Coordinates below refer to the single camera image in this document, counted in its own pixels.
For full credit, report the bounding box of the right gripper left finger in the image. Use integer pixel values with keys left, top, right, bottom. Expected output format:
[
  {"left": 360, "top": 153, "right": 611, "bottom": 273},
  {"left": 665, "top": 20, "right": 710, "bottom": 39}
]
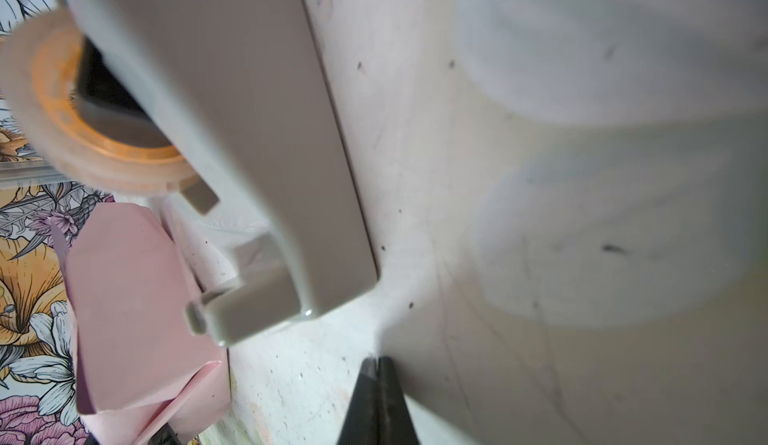
[{"left": 337, "top": 358, "right": 378, "bottom": 445}]

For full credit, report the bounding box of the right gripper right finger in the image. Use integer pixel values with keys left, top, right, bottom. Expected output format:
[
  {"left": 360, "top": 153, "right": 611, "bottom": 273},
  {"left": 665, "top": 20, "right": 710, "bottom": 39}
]
[{"left": 377, "top": 356, "right": 420, "bottom": 445}]

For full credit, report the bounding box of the purple wrapping paper sheet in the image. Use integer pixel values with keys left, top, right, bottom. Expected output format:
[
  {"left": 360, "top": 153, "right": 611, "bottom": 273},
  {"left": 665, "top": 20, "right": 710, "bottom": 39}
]
[{"left": 53, "top": 202, "right": 231, "bottom": 444}]

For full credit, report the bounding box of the grey tape dispenser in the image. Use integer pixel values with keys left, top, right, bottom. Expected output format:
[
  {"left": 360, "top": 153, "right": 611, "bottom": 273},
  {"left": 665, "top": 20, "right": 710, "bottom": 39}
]
[{"left": 1, "top": 0, "right": 379, "bottom": 346}]

